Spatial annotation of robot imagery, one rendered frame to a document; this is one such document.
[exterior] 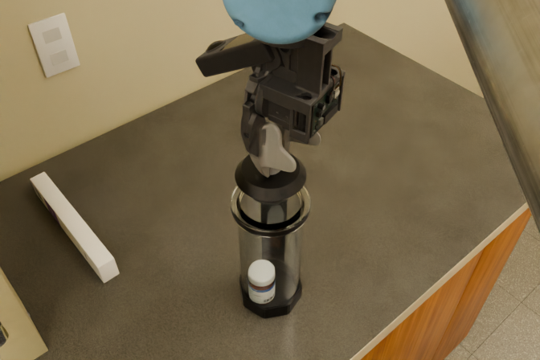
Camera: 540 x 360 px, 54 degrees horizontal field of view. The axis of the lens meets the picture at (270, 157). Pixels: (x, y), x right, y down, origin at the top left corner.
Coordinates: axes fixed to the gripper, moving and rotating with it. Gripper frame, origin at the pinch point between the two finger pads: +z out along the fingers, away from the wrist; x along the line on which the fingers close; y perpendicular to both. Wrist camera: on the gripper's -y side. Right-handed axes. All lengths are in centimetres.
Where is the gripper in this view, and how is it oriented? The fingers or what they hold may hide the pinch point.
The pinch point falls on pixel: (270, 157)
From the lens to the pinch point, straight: 65.3
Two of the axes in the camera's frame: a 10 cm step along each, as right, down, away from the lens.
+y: 8.2, 4.0, -4.1
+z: 0.0, 7.2, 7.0
